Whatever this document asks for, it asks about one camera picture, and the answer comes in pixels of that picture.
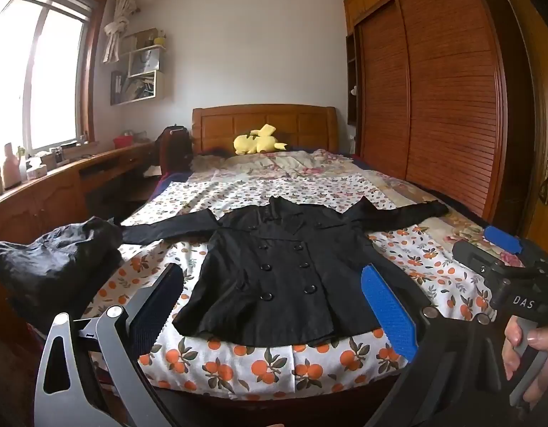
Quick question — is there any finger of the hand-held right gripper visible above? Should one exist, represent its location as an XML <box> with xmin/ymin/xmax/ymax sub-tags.
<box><xmin>484</xmin><ymin>226</ymin><xmax>524</xmax><ymax>257</ymax></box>
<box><xmin>452</xmin><ymin>241</ymin><xmax>508</xmax><ymax>279</ymax></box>

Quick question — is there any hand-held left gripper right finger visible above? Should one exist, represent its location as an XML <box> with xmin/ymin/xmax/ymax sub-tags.
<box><xmin>360</xmin><ymin>263</ymin><xmax>516</xmax><ymax>427</ymax></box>

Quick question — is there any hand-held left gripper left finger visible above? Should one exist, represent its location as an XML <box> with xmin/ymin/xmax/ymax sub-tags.
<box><xmin>33</xmin><ymin>263</ymin><xmax>186</xmax><ymax>427</ymax></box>

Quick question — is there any black double-breasted coat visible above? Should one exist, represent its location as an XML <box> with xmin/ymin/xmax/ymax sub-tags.
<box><xmin>120</xmin><ymin>196</ymin><xmax>450</xmax><ymax>348</ymax></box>

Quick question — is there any pile of dark clothes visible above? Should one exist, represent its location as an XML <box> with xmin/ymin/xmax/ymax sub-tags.
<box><xmin>0</xmin><ymin>216</ymin><xmax>124</xmax><ymax>325</ymax></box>

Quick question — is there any person's right hand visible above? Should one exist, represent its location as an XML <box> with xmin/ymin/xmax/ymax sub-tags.
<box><xmin>502</xmin><ymin>318</ymin><xmax>548</xmax><ymax>406</ymax></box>

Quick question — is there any orange fruit print bedsheet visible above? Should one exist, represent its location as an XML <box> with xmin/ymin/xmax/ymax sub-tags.
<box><xmin>89</xmin><ymin>173</ymin><xmax>494</xmax><ymax>405</ymax></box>

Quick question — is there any wooden door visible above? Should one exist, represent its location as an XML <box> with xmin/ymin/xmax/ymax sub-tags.
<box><xmin>501</xmin><ymin>0</ymin><xmax>548</xmax><ymax>252</ymax></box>

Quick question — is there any wooden slatted wardrobe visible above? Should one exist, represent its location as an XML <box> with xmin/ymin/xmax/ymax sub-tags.
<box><xmin>343</xmin><ymin>0</ymin><xmax>538</xmax><ymax>233</ymax></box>

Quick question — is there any long wooden desk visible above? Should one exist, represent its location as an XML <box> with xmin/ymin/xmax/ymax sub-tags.
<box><xmin>0</xmin><ymin>140</ymin><xmax>158</xmax><ymax>250</ymax></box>

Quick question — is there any floral quilt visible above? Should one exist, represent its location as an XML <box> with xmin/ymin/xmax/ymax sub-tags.
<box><xmin>191</xmin><ymin>148</ymin><xmax>524</xmax><ymax>268</ymax></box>

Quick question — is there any yellow plush toy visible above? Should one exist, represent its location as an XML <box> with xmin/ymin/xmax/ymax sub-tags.
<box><xmin>233</xmin><ymin>123</ymin><xmax>288</xmax><ymax>157</ymax></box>

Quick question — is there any pink bottle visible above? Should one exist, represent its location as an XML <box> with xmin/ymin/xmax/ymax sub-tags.
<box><xmin>2</xmin><ymin>143</ymin><xmax>20</xmax><ymax>190</ymax></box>

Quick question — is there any wooden bed headboard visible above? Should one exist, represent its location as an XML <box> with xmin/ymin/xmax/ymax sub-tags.
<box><xmin>192</xmin><ymin>104</ymin><xmax>339</xmax><ymax>157</ymax></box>

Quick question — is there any window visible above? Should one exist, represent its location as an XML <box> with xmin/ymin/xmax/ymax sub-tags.
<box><xmin>0</xmin><ymin>0</ymin><xmax>108</xmax><ymax>154</ymax></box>

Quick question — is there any tied beige curtain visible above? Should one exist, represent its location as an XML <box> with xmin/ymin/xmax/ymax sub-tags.
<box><xmin>102</xmin><ymin>0</ymin><xmax>139</xmax><ymax>64</ymax></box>

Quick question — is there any white wall shelf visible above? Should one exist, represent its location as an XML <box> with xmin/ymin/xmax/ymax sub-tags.
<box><xmin>110</xmin><ymin>29</ymin><xmax>168</xmax><ymax>107</ymax></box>

